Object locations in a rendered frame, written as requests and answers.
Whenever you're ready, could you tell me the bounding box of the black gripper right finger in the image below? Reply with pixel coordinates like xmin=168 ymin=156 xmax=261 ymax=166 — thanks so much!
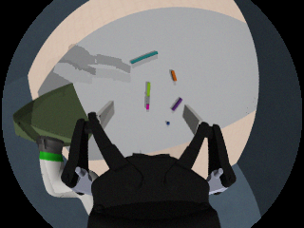
xmin=163 ymin=104 xmax=237 ymax=195

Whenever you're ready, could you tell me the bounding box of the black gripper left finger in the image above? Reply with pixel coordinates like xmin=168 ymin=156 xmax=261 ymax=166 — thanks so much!
xmin=61 ymin=101 xmax=143 ymax=196

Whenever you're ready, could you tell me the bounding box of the purple rod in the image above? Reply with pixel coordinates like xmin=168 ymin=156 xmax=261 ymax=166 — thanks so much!
xmin=172 ymin=98 xmax=182 ymax=111

